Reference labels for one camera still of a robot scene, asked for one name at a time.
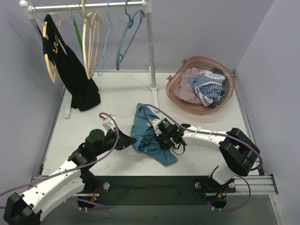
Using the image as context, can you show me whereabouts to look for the teal plastic hanger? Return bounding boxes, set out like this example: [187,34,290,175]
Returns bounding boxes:
[116,0,146,71]

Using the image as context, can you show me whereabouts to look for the beige wooden hanger front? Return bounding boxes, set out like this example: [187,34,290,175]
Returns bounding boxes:
[82,13,94,80]

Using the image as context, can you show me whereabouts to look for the cream wooden hanger with garment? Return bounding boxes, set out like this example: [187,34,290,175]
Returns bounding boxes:
[42,12,61,83]

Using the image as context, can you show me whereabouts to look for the green thin hanger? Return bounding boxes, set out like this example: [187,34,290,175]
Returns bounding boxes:
[69,8,83,55]

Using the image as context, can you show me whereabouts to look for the white clothes rack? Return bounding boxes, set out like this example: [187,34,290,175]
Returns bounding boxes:
[19,0,159,112]

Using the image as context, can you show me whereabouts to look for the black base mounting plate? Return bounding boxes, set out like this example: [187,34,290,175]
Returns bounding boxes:
[77,176,236,206]

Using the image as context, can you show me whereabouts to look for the blue white striped garment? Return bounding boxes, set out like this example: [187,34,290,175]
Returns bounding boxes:
[188,70,226,107]

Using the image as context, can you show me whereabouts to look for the black hanging garment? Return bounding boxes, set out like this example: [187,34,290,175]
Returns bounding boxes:
[42,14,101,112]

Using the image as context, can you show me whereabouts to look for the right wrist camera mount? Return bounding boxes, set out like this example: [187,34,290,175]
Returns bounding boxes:
[147,119,161,130]

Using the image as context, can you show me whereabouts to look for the teal tank top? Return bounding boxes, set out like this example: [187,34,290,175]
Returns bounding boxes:
[130,103,178,166]

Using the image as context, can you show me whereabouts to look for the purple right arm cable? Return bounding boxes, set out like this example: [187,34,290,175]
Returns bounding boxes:
[142,105,262,213]

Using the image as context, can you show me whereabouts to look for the pale pink garment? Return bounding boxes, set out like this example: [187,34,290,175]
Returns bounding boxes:
[173,67,203,105]

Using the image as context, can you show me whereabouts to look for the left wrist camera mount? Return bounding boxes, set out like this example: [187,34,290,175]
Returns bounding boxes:
[100,114,116,131]

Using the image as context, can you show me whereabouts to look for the black white striped garment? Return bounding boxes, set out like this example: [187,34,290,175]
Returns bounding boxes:
[207,67,230,110]

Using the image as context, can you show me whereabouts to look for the light blue wire hanger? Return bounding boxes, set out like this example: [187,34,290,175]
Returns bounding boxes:
[97,1,129,77]

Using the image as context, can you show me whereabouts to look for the pink plastic laundry basket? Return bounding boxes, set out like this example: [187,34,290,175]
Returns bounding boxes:
[166,56,235,115]

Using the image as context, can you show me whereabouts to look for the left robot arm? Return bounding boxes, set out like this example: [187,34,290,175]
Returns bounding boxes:
[3,129,136,225]

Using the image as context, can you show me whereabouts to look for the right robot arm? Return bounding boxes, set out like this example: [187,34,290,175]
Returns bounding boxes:
[151,118,260,195]

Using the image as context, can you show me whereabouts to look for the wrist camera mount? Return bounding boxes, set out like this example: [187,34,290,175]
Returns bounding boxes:
[147,119,161,130]
[100,114,116,131]

